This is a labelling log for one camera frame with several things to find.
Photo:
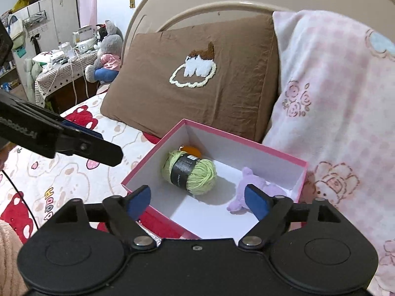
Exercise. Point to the bear print fleece blanket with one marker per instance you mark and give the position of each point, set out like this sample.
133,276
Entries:
34,188

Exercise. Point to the orange makeup sponge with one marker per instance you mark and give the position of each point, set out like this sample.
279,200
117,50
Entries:
191,150

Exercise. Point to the pink cardboard box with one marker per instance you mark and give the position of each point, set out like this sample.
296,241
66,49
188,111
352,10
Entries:
175,214

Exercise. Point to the cluttered bedside table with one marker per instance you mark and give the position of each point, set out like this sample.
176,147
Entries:
49,71

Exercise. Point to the brown embroidered pillow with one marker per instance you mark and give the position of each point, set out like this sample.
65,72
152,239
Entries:
223,75

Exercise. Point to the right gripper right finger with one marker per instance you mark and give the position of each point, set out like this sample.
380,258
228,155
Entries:
309,245

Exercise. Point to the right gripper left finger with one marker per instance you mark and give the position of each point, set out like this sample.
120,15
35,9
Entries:
86,245

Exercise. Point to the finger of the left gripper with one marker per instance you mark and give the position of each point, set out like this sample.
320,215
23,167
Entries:
74,131
90,148

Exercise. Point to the green yarn ball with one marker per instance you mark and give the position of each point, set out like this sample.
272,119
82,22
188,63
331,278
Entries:
189,172

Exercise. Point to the pink checkered pillow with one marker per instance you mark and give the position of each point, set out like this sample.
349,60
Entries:
335,111

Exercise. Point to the purple plush toy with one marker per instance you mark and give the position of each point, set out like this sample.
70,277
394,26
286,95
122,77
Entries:
239,203

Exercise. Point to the beige fleece sleeve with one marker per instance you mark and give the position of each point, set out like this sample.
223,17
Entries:
11,282

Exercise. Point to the grey plush doll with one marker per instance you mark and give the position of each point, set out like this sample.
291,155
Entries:
108,63

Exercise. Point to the white cabinet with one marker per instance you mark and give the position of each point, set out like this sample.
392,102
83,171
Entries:
60,22

